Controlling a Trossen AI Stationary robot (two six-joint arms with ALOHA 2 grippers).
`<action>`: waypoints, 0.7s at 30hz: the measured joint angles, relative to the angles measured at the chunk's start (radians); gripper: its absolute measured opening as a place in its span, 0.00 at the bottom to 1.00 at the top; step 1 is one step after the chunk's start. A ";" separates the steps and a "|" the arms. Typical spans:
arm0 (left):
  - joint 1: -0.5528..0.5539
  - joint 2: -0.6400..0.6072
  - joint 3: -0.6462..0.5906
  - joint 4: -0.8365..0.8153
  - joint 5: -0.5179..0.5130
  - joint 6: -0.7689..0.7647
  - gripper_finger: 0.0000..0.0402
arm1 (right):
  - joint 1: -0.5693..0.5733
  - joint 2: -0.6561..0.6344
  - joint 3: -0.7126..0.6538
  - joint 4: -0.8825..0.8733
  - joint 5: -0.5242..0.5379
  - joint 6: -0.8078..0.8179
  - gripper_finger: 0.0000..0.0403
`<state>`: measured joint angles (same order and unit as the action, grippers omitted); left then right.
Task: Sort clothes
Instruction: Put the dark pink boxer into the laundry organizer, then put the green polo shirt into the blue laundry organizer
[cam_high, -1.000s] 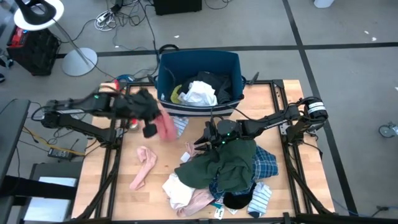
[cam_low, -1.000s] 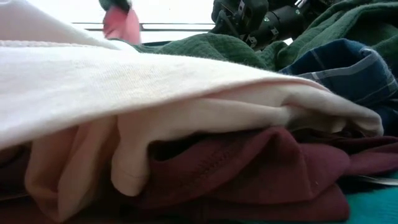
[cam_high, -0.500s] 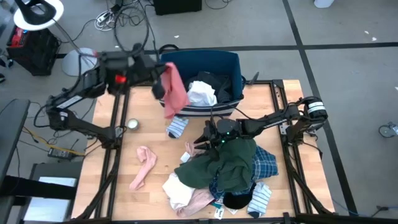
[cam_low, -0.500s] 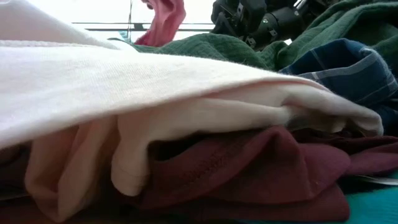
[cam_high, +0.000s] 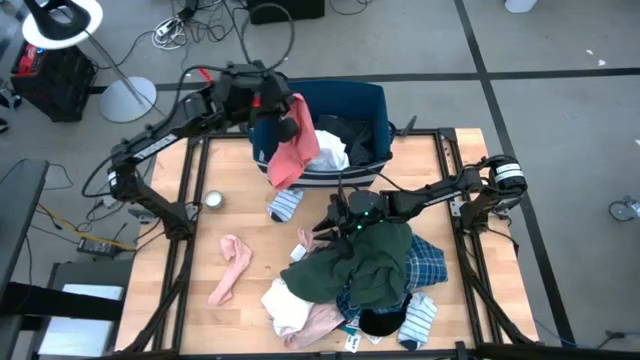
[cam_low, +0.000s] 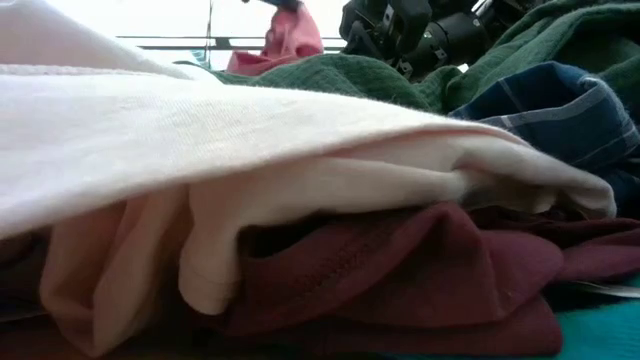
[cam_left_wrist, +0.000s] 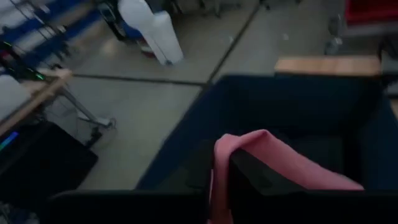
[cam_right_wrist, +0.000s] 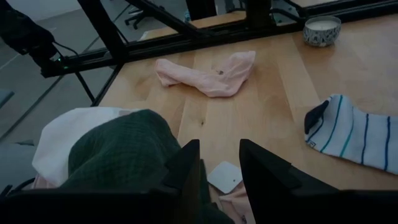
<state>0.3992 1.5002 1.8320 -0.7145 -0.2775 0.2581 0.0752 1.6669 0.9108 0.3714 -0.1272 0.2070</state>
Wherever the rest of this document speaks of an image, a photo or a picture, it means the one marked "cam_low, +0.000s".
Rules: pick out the white tag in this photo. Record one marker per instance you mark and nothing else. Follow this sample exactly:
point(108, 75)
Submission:
point(615, 290)

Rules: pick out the salmon pink garment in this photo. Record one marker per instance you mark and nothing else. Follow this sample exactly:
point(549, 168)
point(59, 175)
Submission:
point(290, 35)

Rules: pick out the black aluminium table frame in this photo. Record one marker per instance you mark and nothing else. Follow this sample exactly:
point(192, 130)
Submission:
point(222, 43)

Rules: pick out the teal sock with tag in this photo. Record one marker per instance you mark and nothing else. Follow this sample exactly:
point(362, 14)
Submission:
point(600, 335)

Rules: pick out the blue plaid garment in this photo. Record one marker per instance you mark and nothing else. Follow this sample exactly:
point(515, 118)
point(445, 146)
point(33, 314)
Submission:
point(550, 120)

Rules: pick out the dark green garment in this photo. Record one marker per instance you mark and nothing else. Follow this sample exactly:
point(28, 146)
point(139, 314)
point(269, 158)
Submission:
point(325, 75)

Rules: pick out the maroon garment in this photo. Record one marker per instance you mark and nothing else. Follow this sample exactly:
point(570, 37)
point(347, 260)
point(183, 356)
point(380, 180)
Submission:
point(400, 280)

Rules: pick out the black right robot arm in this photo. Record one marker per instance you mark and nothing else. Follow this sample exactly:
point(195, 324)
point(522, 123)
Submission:
point(460, 40)

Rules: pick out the cream white shirt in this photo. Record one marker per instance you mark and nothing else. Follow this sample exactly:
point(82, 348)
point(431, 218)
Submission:
point(200, 125)

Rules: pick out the pale pink garment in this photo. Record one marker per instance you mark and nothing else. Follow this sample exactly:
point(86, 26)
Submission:
point(100, 270)

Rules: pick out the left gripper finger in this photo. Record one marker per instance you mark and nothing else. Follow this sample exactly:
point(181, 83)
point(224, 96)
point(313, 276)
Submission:
point(280, 4)

